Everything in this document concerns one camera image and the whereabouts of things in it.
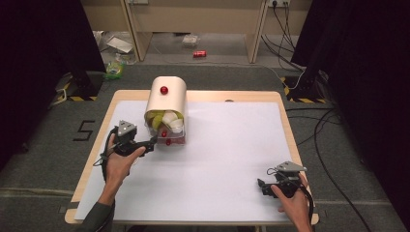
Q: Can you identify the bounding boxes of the black floor cables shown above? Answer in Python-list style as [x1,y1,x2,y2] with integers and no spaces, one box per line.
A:
[284,106,375,232]

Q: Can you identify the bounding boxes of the person's right hand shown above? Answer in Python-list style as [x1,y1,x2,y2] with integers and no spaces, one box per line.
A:
[270,175,311,223]

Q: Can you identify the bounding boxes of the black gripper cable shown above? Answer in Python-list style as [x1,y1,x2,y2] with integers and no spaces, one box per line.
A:
[92,126,120,183]
[299,175,315,226]

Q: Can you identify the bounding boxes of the white paper sheet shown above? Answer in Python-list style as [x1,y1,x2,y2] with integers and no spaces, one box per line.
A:
[74,100,293,223]

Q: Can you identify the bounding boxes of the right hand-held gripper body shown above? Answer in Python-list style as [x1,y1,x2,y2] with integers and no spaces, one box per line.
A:
[266,160,308,198]

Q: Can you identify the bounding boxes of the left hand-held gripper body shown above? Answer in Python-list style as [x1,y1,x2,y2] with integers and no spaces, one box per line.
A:
[110,120,151,158]

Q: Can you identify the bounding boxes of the green snack bag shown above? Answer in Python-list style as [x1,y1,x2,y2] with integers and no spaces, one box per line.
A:
[102,61,127,81]

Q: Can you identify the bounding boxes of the black curtain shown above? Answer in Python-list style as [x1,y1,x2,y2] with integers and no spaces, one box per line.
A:
[290,0,410,223]
[0,0,106,168]

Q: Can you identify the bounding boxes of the white wall socket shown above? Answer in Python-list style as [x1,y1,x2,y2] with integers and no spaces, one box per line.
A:
[267,0,291,9]

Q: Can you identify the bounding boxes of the person's left hand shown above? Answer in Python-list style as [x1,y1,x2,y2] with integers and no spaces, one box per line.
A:
[105,133,147,191]

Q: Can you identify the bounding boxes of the cream roll-top bread box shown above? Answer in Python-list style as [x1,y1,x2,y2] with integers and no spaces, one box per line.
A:
[143,75,189,147]

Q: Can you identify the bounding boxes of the black plugged wall cables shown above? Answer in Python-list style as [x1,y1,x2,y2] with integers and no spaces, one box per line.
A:
[260,2,307,73]

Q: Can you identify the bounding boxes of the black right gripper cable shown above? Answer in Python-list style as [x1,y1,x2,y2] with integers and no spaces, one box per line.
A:
[299,175,315,226]

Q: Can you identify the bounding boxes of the clear plastic container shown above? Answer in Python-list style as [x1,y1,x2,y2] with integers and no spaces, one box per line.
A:
[181,34,199,48]

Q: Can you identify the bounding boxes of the black stand base hazard tape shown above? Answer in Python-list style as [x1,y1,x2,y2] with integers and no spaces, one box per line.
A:
[55,71,105,102]
[279,71,327,104]

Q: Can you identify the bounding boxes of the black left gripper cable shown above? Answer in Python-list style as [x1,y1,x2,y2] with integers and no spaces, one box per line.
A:
[92,126,120,183]

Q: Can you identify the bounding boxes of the beige desk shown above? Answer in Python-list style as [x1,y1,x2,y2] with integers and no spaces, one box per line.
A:
[80,0,313,64]

